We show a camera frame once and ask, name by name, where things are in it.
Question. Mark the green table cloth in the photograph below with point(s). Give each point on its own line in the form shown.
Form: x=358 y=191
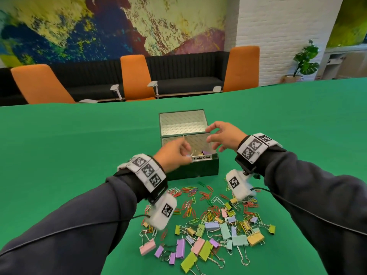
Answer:
x=57 y=146

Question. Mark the black bench sofa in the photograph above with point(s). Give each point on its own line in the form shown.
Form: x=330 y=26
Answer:
x=186 y=71

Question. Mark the white shelf unit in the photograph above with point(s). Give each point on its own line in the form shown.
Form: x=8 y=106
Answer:
x=347 y=62

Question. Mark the heap of sorted binder clips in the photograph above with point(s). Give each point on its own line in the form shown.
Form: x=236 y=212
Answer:
x=205 y=153

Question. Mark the colourful wall mural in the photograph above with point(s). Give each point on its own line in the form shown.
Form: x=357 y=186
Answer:
x=100 y=28

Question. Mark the wrist marker band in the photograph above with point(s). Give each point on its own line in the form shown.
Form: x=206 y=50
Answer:
x=147 y=170
x=253 y=147

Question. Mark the left wrist marker band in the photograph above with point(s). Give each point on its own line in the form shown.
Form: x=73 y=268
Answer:
x=147 y=170

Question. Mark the right wrist marker band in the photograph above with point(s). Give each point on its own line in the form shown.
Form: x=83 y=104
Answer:
x=253 y=147

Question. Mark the dark green divided box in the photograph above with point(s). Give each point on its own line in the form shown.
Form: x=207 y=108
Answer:
x=195 y=168

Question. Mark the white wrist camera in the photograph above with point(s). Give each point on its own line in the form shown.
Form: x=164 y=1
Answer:
x=239 y=184
x=162 y=211

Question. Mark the green yellow wall painting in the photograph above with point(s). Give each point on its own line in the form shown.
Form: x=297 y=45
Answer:
x=349 y=22

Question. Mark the person's left hand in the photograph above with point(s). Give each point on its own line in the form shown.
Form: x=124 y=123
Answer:
x=172 y=156

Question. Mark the person's right hand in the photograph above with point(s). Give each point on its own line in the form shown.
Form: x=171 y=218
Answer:
x=229 y=136

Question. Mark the person's right forearm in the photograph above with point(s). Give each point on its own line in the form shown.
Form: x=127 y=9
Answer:
x=321 y=191

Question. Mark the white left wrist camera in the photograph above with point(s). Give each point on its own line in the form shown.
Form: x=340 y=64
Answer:
x=162 y=211

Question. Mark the orange chair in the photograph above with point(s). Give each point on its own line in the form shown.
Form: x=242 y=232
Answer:
x=40 y=83
x=242 y=68
x=134 y=77

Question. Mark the potted green plant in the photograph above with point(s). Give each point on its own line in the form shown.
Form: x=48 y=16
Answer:
x=305 y=60

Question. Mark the person's left forearm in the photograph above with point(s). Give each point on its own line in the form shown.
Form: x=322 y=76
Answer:
x=71 y=226

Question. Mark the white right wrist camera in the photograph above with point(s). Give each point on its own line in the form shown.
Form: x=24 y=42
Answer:
x=239 y=184

